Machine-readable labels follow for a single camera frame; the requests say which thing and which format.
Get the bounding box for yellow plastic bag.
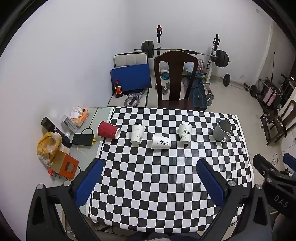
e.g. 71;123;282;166
37;131;62;167

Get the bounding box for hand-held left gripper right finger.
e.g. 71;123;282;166
196;159;274;241

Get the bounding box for black blue weight bench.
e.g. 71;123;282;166
188;76;207;110

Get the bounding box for orange tissue pack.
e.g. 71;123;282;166
70;106;90;127

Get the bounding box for clear plastic bag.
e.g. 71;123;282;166
184;62;195;75

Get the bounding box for white padded chair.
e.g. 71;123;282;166
108;52;150;108

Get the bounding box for black cylinder speaker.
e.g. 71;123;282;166
41;117;73;148

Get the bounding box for red ribbed paper cup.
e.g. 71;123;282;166
97;121;121;140

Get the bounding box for grey cardboard box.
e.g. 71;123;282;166
61;116;78;134

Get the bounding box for orange brown cardboard box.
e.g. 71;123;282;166
51;150;79;180

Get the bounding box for pink exercise machine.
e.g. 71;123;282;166
258;74;296;112

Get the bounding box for white paper cup bamboo print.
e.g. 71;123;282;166
178;123;193;144

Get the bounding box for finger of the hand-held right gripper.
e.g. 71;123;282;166
253;154;280;180
283;153;296;170

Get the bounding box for dark wooden furniture frame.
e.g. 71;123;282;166
260;99;296;146

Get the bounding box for long barbell black plates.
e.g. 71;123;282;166
134;40;232;68

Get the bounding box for thin floor cable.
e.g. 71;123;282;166
272;152;287;166

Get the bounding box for black power adapter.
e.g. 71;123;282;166
71;128;96;146

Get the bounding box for blue board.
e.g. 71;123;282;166
110;63;152;95

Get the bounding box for white paper cup grey print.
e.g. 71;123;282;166
130;124;146;146

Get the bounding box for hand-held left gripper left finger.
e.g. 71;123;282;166
26;159;103;241

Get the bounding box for white paper cup black print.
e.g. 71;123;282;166
151;133;172;150

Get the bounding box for barbell on rack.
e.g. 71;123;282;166
155;25;221;82

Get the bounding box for grey metal mug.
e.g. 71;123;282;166
212;119;232;142

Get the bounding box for black white checkered tablecloth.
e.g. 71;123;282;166
85;107;255;234

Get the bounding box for dark wooden chair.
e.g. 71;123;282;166
154;50;199;111

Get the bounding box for short barbell black plates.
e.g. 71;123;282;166
243;83;262;98
203;73;231;87

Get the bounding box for dark glass bottle orange label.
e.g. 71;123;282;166
114;79;123;98

